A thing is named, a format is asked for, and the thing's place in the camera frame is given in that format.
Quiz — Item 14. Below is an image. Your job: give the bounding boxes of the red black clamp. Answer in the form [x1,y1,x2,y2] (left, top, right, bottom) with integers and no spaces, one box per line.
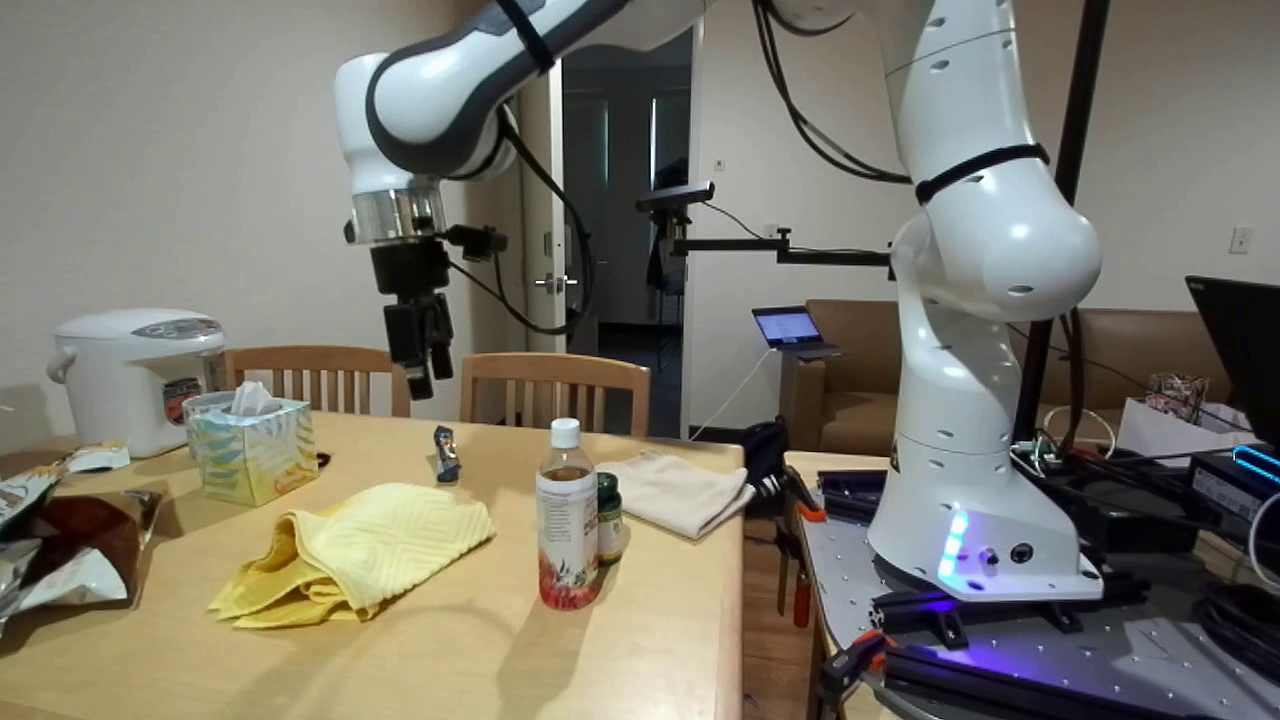
[765,420,832,632]

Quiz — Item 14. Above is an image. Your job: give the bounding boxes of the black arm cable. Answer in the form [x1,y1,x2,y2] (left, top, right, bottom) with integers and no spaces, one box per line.
[447,108,593,338]

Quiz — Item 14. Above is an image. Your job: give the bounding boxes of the black box blue light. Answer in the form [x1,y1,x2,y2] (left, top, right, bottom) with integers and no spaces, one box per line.
[1184,442,1280,539]

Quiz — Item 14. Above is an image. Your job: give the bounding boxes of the brown snack bag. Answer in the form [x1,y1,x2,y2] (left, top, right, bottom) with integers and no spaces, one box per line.
[22,480,173,612]

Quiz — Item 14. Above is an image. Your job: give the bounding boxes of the wooden slat-back chair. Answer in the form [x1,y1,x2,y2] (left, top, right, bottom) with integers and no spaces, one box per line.
[215,345,415,420]
[457,349,654,439]

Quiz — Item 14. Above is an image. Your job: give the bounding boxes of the small tablet screen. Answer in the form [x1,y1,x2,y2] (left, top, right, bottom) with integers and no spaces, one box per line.
[746,303,832,357]

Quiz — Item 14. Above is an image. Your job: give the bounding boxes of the grey perforated base plate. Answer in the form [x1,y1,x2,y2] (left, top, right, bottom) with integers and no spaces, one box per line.
[796,446,1280,720]

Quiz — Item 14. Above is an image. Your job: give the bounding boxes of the beige folded towel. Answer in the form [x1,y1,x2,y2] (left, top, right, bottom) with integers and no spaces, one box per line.
[596,451,758,543]

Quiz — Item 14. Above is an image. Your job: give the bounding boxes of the white paper sheets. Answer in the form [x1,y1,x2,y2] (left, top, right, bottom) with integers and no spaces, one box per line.
[1113,392,1260,471]

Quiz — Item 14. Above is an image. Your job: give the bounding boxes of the black stand pole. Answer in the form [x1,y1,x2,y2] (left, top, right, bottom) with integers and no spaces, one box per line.
[1007,0,1116,446]

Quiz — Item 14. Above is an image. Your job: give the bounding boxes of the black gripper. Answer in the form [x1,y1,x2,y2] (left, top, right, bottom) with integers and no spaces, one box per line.
[369,237,459,403]

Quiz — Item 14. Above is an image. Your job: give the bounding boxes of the small dark green bottle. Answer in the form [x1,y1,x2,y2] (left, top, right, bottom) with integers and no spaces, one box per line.
[593,468,630,568]

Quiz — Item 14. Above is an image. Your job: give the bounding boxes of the yellow ribbed cloth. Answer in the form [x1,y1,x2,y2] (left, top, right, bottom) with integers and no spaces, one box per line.
[203,480,501,637]

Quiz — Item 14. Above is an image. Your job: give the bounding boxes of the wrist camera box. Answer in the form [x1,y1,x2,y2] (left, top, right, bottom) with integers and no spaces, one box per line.
[434,224,513,262]

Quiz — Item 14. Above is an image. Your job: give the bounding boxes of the white paper towel roll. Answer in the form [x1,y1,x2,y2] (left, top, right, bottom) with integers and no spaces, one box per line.
[47,307,227,458]

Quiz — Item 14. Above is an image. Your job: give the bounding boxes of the clear bottle white cap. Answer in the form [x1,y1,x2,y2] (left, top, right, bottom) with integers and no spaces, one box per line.
[532,417,604,615]

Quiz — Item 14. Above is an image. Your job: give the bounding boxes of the striped tissue box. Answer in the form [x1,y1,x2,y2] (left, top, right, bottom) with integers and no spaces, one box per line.
[183,380,324,507]

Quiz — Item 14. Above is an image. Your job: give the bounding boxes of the dark door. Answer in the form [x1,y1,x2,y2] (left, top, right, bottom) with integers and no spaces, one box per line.
[554,30,696,439]

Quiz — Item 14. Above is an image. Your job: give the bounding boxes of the silver foil snack bag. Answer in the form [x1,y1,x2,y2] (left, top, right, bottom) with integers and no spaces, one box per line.
[0,458,66,535]

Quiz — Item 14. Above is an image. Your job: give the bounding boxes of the black camera on boom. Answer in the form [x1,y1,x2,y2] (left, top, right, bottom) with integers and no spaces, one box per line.
[630,178,719,218]

